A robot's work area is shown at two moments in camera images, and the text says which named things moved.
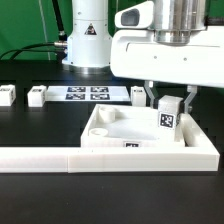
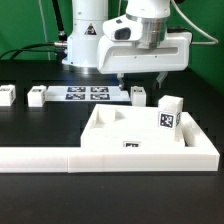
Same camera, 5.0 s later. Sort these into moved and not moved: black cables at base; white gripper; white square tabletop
Moved: white gripper
Not moved: black cables at base; white square tabletop
